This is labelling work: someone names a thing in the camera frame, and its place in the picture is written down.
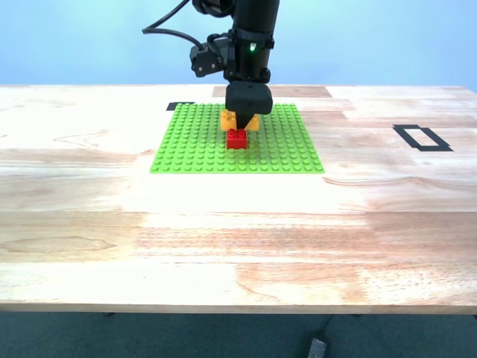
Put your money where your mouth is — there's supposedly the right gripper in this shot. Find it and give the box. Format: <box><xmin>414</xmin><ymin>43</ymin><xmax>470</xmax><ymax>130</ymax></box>
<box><xmin>222</xmin><ymin>55</ymin><xmax>274</xmax><ymax>131</ymax></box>

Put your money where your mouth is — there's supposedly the yellow toy brick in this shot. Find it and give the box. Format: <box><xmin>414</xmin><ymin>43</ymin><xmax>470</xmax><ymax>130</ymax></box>
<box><xmin>220</xmin><ymin>110</ymin><xmax>261</xmax><ymax>132</ymax></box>

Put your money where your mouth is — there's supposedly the red toy brick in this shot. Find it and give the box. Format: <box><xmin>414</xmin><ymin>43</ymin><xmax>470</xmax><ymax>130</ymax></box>
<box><xmin>226</xmin><ymin>128</ymin><xmax>249</xmax><ymax>151</ymax></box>

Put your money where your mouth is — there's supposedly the green studded baseplate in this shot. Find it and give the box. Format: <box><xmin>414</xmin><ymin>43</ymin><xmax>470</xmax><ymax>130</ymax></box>
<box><xmin>148</xmin><ymin>102</ymin><xmax>326</xmax><ymax>175</ymax></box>

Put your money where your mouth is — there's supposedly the black tape rectangle outline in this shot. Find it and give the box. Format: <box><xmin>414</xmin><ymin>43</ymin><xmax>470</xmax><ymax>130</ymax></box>
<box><xmin>391</xmin><ymin>124</ymin><xmax>455</xmax><ymax>153</ymax></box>

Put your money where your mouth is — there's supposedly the grey power adapter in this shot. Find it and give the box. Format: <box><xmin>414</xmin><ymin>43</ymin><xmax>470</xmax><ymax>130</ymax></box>
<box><xmin>307</xmin><ymin>337</ymin><xmax>329</xmax><ymax>358</ymax></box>

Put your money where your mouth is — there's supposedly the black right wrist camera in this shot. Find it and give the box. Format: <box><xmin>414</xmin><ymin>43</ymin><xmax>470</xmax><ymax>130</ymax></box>
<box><xmin>189</xmin><ymin>34</ymin><xmax>236</xmax><ymax>78</ymax></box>

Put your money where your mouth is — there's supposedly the black camera cable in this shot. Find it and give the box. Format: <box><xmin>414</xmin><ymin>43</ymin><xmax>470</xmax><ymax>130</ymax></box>
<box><xmin>141</xmin><ymin>0</ymin><xmax>208</xmax><ymax>51</ymax></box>

